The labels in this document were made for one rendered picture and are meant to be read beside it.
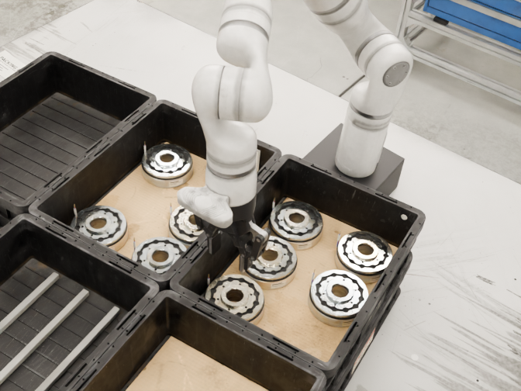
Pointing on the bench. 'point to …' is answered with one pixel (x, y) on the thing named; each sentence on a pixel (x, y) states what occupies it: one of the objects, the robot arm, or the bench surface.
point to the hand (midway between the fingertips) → (229, 253)
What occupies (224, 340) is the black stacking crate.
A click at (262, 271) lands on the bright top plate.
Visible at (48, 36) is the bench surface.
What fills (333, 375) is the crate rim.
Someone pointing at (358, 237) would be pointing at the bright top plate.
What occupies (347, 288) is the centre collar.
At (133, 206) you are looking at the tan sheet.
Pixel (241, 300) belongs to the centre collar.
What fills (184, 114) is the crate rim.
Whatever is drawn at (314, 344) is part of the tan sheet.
